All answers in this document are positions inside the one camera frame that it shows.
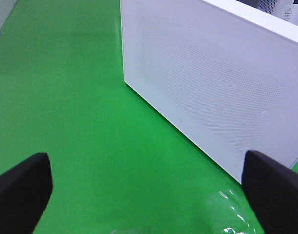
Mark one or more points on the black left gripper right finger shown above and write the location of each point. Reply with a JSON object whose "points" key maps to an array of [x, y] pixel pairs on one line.
{"points": [[271, 190]]}

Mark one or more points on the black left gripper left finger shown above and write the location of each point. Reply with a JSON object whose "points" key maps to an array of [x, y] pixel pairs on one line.
{"points": [[25, 191]]}

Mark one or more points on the white microwave door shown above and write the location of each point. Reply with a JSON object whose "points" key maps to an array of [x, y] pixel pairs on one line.
{"points": [[223, 73]]}

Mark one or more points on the white microwave oven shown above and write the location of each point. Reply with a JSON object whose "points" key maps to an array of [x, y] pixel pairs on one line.
{"points": [[286, 10]]}

